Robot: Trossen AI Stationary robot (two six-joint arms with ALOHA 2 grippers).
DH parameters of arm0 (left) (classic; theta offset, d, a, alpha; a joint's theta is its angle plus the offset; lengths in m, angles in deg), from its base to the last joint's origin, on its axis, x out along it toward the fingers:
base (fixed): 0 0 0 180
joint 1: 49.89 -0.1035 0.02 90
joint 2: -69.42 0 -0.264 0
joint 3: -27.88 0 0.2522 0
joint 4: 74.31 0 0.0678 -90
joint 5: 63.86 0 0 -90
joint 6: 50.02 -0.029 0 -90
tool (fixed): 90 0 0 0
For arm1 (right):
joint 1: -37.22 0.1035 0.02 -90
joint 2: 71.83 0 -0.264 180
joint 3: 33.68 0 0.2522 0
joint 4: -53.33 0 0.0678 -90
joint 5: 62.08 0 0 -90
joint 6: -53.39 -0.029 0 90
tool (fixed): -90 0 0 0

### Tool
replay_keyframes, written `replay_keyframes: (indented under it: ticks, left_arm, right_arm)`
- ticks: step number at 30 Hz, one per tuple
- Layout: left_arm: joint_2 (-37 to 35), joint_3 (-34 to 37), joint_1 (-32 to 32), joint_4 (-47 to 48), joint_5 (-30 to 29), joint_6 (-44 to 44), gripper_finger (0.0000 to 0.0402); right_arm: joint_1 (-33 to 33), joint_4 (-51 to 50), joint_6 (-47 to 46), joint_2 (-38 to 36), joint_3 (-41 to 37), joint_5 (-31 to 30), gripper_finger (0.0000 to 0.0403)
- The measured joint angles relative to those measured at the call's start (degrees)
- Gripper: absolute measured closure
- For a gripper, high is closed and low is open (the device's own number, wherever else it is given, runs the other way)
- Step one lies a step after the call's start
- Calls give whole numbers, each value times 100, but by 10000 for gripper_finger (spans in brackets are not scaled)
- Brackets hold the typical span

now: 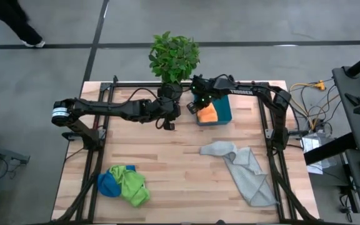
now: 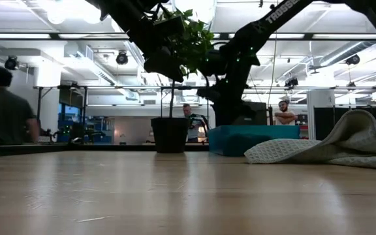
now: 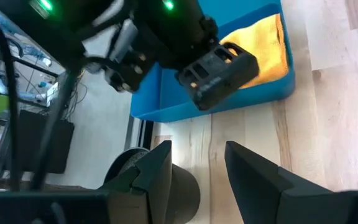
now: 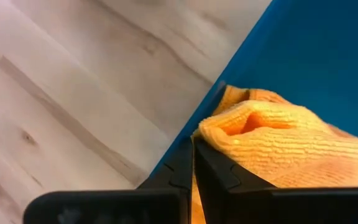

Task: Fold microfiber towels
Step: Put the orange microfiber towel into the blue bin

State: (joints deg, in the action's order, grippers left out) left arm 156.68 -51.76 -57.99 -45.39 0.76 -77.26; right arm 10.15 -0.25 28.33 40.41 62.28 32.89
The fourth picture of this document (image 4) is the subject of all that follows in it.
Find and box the teal plastic bin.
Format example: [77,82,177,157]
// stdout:
[149,0,358,187]

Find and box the orange microfiber towel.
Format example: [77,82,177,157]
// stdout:
[191,85,358,224]

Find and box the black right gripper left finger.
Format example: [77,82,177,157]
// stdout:
[23,138,195,224]

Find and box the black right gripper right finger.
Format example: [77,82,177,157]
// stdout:
[195,138,358,224]

